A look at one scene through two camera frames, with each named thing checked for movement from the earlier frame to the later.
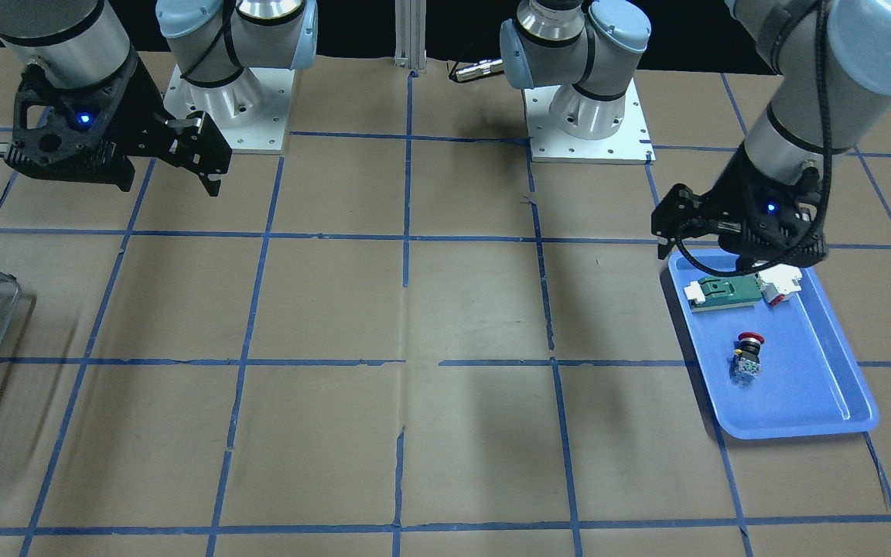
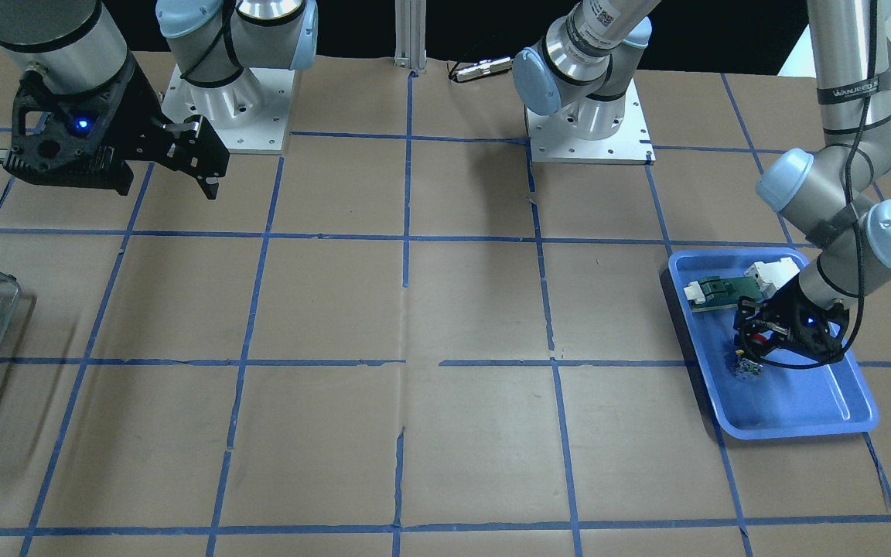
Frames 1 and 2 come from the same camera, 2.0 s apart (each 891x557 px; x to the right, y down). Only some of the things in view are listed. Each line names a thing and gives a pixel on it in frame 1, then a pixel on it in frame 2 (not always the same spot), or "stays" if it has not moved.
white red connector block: (780, 282) stays
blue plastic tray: (768, 371) stays
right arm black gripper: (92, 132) stays
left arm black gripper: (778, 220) → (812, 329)
